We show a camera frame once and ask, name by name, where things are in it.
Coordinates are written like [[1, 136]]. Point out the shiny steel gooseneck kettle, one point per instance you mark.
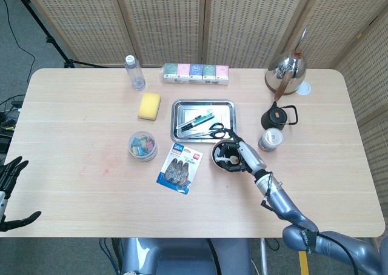
[[288, 69]]

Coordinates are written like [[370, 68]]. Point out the small black kettle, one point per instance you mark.
[[272, 119]]

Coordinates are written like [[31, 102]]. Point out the white plastic spoon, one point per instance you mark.
[[224, 159]]

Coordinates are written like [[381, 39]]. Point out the black tripod stand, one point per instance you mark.
[[57, 46]]

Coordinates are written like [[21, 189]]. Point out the green white marker black cap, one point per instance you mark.
[[203, 119]]

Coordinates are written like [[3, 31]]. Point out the stainless steel tray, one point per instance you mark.
[[224, 111]]

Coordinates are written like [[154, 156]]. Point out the wooden rattan folding screen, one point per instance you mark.
[[166, 23]]

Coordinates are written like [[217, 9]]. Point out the clear jar with white lid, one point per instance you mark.
[[269, 138]]

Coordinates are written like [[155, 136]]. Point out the clear jar of binder clips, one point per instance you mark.
[[142, 146]]

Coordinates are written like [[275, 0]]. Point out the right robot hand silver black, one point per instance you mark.
[[253, 158]]

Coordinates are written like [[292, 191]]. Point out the slim dark pen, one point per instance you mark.
[[182, 125]]

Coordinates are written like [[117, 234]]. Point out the clear plastic water bottle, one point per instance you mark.
[[135, 73]]

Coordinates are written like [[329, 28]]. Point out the yellow sponge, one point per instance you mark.
[[149, 105]]

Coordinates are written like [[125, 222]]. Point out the left robot hand black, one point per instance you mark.
[[12, 172]]

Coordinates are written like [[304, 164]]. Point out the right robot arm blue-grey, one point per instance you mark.
[[282, 199]]

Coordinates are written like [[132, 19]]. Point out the grey metal table leg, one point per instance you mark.
[[264, 257]]

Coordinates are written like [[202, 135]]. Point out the blue-grey robot torso base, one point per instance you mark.
[[182, 257]]

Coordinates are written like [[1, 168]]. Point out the white round table grommet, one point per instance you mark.
[[304, 88]]

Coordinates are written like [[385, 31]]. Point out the multicolour tissue pack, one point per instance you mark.
[[194, 73]]

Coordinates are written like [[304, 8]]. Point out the black round bowl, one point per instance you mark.
[[214, 155]]

